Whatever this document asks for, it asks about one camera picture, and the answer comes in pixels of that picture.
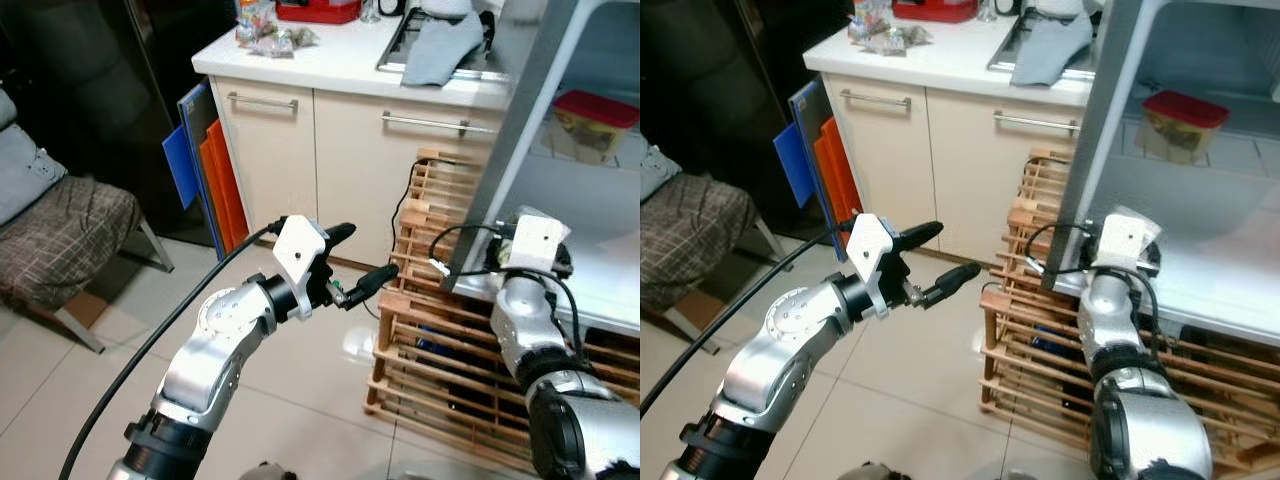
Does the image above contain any grey pillow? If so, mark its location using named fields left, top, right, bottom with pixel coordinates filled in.
left=640, top=140, right=683, bottom=203
left=0, top=90, right=67, bottom=227

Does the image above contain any beige kitchen cabinet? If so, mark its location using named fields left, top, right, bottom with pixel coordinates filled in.
left=210, top=75, right=506, bottom=271
left=825, top=70, right=1091, bottom=266

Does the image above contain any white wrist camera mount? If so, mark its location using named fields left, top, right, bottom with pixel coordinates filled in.
left=1092, top=208, right=1163, bottom=271
left=272, top=215, right=329, bottom=301
left=500, top=213, right=571, bottom=273
left=846, top=213, right=899, bottom=306

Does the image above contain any short steel cabinet handle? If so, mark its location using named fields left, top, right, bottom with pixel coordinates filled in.
left=840, top=90, right=913, bottom=111
left=227, top=92, right=299, bottom=113

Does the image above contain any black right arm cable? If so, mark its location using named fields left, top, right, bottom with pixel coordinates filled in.
left=428, top=222, right=501, bottom=277
left=1022, top=222, right=1096, bottom=277

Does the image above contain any red coffee machine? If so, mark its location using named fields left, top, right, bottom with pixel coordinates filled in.
left=892, top=0, right=979, bottom=23
left=275, top=0, right=361, bottom=25

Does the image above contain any blue cutting board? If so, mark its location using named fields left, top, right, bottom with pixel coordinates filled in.
left=773, top=122, right=813, bottom=209
left=162, top=125, right=201, bottom=211

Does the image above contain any red lid food container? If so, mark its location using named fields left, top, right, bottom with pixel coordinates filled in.
left=545, top=90, right=641, bottom=166
left=1140, top=90, right=1233, bottom=166

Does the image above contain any steel sink drain tray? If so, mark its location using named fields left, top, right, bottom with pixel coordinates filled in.
left=988, top=8, right=1101, bottom=81
left=375, top=8, right=511, bottom=83

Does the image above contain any grey cloth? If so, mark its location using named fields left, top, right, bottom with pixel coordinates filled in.
left=400, top=12, right=488, bottom=88
left=1010, top=12, right=1096, bottom=88

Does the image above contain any grey board with blue rim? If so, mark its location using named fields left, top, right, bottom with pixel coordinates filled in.
left=178, top=80, right=227, bottom=261
left=788, top=78, right=837, bottom=263

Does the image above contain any stainless steel fridge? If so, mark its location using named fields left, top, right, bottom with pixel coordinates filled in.
left=640, top=0, right=851, bottom=241
left=0, top=0, right=236, bottom=246

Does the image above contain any grey fridge door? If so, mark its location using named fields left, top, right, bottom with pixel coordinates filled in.
left=1040, top=0, right=1169, bottom=293
left=440, top=0, right=583, bottom=293

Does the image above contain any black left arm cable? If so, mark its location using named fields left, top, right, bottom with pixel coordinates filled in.
left=640, top=218, right=861, bottom=416
left=58, top=215, right=291, bottom=480

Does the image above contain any plaid cushion chair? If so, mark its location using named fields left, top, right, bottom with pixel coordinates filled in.
left=0, top=175, right=176, bottom=356
left=640, top=185, right=786, bottom=346

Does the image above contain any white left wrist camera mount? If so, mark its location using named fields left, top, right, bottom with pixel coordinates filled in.
left=272, top=215, right=329, bottom=301
left=846, top=213, right=899, bottom=306

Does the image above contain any wooden slatted crate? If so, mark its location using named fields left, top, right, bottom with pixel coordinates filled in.
left=365, top=148, right=641, bottom=471
left=980, top=148, right=1280, bottom=471

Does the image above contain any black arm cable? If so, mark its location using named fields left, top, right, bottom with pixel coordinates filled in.
left=1022, top=222, right=1096, bottom=277
left=58, top=215, right=291, bottom=480
left=428, top=222, right=501, bottom=277
left=640, top=218, right=861, bottom=416

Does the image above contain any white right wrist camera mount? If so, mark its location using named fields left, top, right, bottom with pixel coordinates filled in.
left=500, top=213, right=571, bottom=273
left=1092, top=208, right=1163, bottom=271

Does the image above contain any orange cutting board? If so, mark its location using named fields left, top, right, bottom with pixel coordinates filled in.
left=812, top=115, right=863, bottom=251
left=198, top=118, right=249, bottom=256

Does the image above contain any long steel cabinet handle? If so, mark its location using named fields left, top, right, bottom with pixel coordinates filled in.
left=993, top=110, right=1081, bottom=136
left=380, top=110, right=471, bottom=137

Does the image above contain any white fridge compartment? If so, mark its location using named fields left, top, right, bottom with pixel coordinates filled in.
left=1050, top=0, right=1280, bottom=346
left=455, top=0, right=641, bottom=336

